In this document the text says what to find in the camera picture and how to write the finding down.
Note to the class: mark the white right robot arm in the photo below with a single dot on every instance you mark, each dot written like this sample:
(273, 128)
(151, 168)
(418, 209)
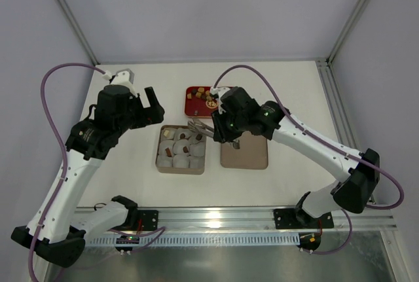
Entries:
(355, 177)

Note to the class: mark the gold tin lid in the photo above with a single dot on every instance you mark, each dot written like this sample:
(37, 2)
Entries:
(252, 154)

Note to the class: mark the red chocolate tray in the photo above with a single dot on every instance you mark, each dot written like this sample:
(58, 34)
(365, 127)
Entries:
(199, 103)

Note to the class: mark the slotted cable duct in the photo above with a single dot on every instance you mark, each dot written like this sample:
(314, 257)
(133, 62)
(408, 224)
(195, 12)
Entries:
(214, 239)

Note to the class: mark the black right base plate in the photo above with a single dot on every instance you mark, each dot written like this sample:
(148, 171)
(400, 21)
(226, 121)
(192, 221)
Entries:
(292, 218)

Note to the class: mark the brown bar chocolate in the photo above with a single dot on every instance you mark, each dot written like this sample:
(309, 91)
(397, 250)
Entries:
(168, 152)

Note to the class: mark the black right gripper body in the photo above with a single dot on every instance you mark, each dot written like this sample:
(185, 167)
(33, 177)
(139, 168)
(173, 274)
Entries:
(219, 130)

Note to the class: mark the aluminium side rail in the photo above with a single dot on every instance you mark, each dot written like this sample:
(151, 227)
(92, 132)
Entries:
(338, 110)

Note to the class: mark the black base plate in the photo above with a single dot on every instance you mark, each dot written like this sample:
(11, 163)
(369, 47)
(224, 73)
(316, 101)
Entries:
(292, 218)
(147, 220)

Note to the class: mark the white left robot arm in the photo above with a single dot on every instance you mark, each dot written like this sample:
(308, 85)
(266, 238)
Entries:
(50, 234)

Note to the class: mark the aluminium mounting rail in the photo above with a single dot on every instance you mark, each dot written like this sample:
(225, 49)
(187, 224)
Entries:
(261, 218)

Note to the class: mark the metal serving tongs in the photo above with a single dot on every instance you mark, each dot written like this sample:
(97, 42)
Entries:
(197, 126)

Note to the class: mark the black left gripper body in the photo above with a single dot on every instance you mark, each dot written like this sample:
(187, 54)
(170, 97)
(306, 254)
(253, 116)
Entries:
(144, 112)

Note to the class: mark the gold tin box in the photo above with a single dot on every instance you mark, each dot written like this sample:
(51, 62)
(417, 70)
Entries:
(192, 163)

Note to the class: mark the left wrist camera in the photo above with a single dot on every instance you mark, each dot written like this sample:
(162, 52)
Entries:
(123, 77)

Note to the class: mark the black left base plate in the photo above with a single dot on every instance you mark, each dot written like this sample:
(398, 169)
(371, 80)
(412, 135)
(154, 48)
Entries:
(147, 220)

